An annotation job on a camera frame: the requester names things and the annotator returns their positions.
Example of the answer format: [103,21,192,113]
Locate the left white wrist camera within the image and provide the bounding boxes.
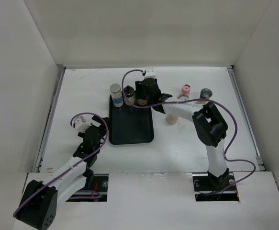
[72,115,91,133]

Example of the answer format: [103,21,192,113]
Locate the black plastic tray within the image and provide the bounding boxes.
[109,97,154,145]

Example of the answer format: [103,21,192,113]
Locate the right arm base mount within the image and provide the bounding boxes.
[192,169,239,202]

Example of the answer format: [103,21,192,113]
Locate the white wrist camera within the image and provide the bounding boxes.
[72,115,91,133]
[142,68,156,79]

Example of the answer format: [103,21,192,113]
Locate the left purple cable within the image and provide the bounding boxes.
[12,112,109,218]

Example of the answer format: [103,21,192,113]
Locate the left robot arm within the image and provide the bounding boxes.
[13,114,111,230]

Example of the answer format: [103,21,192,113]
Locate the purple cable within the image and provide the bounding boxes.
[12,112,109,218]
[121,69,257,195]

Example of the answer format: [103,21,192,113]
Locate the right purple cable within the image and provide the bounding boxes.
[121,69,257,195]

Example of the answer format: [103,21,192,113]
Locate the yellow cap spice bottle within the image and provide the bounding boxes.
[166,115,179,125]

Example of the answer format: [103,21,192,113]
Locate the silver cap blue label bottle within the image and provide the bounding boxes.
[110,83,123,108]

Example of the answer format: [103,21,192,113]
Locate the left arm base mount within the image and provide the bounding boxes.
[67,169,109,202]

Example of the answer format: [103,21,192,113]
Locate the grey clear cap spice bottle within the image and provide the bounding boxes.
[196,88,212,104]

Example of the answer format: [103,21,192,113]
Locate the pink cap spice bottle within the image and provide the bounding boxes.
[177,84,191,100]

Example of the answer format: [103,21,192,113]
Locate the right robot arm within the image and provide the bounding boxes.
[135,78,229,190]

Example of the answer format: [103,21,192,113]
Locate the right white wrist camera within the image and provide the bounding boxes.
[142,68,156,79]

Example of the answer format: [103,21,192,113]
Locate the black cap spice bottle front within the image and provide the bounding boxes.
[123,85,135,106]

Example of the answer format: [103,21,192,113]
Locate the black cap spice bottle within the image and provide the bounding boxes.
[136,99,147,106]
[123,85,135,106]

